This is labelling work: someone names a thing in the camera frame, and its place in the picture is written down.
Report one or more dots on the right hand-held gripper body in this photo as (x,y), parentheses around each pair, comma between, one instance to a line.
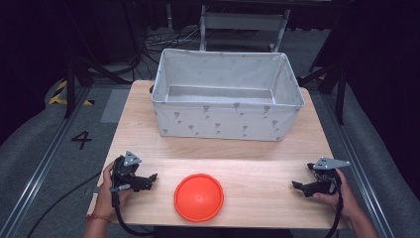
(325,183)

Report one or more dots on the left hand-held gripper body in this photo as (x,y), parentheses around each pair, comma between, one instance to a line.
(127,172)

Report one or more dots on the orange round plate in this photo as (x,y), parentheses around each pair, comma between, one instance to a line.
(199,197)

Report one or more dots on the white printed fabric storage box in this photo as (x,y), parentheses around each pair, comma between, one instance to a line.
(228,120)

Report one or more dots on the person's right hand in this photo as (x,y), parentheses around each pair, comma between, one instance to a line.
(343,201)

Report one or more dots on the person's left hand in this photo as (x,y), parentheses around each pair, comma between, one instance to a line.
(106,198)

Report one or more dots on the black tripod stand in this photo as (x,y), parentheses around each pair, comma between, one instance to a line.
(333,82)
(77,77)

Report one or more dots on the metal floor rail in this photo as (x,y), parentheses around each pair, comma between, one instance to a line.
(360,165)
(39,168)

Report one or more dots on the grey metal stand frame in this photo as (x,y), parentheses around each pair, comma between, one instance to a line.
(242,21)

